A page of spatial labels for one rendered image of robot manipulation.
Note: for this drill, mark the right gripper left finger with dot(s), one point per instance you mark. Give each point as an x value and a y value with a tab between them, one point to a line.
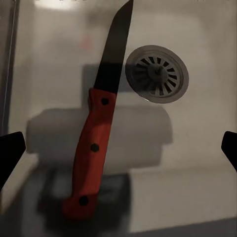
12	147

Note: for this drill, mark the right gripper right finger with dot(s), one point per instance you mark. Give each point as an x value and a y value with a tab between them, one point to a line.
229	147

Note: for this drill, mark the parer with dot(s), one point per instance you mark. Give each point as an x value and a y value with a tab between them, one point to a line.
93	142

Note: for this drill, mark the drop in sink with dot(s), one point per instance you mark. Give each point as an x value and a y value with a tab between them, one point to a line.
165	174

